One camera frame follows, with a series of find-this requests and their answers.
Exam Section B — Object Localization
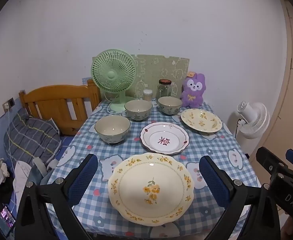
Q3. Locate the wooden bed headboard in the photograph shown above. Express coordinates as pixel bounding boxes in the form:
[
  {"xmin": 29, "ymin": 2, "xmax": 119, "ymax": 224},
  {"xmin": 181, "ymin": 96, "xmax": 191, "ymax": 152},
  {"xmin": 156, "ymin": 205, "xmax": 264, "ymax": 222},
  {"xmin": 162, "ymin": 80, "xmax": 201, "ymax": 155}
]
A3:
[{"xmin": 19, "ymin": 79, "xmax": 102, "ymax": 137}]

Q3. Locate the glass jar with dark lid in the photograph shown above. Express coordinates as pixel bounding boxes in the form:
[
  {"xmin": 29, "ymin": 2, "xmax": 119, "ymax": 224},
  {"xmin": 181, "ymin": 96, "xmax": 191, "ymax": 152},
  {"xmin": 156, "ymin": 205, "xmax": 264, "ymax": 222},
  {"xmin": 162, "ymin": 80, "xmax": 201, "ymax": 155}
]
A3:
[{"xmin": 157, "ymin": 79, "xmax": 172, "ymax": 99}]

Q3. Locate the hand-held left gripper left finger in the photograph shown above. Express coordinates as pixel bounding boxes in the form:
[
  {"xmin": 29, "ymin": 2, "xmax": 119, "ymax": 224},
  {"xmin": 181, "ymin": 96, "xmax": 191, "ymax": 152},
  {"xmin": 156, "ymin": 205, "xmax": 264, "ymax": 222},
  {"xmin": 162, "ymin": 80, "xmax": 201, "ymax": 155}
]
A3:
[{"xmin": 14, "ymin": 154, "xmax": 99, "ymax": 240}]

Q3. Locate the white standing fan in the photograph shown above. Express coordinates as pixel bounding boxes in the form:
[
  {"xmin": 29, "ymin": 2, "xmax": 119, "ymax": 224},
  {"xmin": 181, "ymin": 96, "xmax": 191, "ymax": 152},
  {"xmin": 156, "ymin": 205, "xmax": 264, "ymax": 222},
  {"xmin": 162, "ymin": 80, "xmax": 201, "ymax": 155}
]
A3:
[{"xmin": 234, "ymin": 101, "xmax": 270, "ymax": 155}]

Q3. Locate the wall socket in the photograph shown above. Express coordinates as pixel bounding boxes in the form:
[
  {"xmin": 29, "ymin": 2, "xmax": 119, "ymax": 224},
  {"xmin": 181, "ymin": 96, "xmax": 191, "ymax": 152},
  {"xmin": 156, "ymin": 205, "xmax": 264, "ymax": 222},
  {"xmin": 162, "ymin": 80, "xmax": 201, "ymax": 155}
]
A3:
[{"xmin": 3, "ymin": 97, "xmax": 15, "ymax": 110}]

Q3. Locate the white garment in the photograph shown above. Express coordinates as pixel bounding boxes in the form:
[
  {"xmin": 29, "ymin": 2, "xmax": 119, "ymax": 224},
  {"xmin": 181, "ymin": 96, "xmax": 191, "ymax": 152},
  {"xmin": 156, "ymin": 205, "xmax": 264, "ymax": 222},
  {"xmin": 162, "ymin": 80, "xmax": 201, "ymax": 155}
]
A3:
[{"xmin": 13, "ymin": 160, "xmax": 33, "ymax": 200}]

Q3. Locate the green patterned wall mat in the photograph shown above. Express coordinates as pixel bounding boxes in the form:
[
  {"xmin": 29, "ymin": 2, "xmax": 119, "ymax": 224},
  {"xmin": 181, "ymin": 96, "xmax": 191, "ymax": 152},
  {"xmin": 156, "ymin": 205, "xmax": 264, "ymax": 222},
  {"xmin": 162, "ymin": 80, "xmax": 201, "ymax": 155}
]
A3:
[{"xmin": 130, "ymin": 54, "xmax": 190, "ymax": 100}]

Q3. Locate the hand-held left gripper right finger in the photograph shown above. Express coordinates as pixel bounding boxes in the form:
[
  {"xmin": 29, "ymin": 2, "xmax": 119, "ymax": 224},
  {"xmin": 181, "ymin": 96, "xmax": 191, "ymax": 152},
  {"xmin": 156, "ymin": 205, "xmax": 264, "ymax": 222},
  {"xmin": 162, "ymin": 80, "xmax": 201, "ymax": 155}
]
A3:
[{"xmin": 199, "ymin": 155, "xmax": 280, "ymax": 240}]

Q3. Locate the cream ceramic bowl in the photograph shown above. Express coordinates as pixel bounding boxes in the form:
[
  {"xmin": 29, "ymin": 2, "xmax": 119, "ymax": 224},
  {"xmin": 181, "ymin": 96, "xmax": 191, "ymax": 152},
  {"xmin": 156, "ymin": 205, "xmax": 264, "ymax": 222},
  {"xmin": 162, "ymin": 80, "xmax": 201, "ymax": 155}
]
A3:
[
  {"xmin": 158, "ymin": 96, "xmax": 183, "ymax": 116},
  {"xmin": 124, "ymin": 99, "xmax": 153, "ymax": 122},
  {"xmin": 95, "ymin": 115, "xmax": 131, "ymax": 145}
]

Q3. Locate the grey plaid pillow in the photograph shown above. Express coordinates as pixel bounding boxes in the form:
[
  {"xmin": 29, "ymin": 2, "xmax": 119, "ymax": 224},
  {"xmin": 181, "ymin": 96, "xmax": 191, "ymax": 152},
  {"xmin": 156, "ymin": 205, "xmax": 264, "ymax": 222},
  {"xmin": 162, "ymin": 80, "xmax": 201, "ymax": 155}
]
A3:
[{"xmin": 4, "ymin": 109, "xmax": 62, "ymax": 167}]

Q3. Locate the purple plush toy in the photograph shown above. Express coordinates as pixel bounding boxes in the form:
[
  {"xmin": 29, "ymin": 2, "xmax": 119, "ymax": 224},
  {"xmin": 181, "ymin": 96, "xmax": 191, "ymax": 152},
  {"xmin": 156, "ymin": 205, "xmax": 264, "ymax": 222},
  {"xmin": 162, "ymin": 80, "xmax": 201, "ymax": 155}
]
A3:
[{"xmin": 181, "ymin": 72, "xmax": 207, "ymax": 108}]

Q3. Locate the blue checkered tablecloth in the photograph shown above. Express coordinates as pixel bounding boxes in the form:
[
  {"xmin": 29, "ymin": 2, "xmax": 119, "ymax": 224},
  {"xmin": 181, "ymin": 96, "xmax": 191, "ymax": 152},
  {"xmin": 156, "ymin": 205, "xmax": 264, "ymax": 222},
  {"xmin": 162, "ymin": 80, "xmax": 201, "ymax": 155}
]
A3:
[{"xmin": 40, "ymin": 101, "xmax": 260, "ymax": 240}]

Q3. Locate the blue grey cloth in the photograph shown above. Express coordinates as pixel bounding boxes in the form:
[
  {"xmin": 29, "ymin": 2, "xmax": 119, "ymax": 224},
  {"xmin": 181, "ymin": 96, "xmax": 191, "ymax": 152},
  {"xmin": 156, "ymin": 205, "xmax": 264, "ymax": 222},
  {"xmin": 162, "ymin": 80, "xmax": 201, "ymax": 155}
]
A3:
[{"xmin": 24, "ymin": 157, "xmax": 59, "ymax": 188}]

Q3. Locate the white plate with red pattern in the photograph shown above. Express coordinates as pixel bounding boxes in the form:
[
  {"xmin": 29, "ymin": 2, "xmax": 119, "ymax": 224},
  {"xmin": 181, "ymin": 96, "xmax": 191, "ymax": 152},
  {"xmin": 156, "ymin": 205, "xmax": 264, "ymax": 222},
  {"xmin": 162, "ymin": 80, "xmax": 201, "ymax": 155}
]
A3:
[{"xmin": 140, "ymin": 122, "xmax": 190, "ymax": 155}]

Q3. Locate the green desk fan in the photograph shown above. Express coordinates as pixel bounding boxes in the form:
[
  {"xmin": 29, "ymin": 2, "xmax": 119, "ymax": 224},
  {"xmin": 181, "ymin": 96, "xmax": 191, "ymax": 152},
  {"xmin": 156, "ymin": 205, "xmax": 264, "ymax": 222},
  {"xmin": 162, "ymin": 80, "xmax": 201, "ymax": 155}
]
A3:
[{"xmin": 91, "ymin": 49, "xmax": 138, "ymax": 113}]

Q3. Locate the yellow floral plate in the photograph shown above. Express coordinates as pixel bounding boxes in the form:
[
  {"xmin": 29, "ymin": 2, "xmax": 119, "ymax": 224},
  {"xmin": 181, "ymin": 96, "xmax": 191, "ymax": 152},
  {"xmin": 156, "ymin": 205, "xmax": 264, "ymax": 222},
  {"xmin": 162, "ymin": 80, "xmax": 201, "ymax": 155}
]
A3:
[
  {"xmin": 181, "ymin": 108, "xmax": 222, "ymax": 133},
  {"xmin": 108, "ymin": 152, "xmax": 194, "ymax": 227}
]

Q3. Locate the smartphone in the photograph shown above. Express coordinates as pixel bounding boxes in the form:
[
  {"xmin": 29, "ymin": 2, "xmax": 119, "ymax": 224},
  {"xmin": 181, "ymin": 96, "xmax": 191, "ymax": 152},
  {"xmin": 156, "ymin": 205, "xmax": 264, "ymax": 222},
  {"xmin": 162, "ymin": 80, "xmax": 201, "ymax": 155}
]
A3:
[{"xmin": 0, "ymin": 205, "xmax": 16, "ymax": 238}]

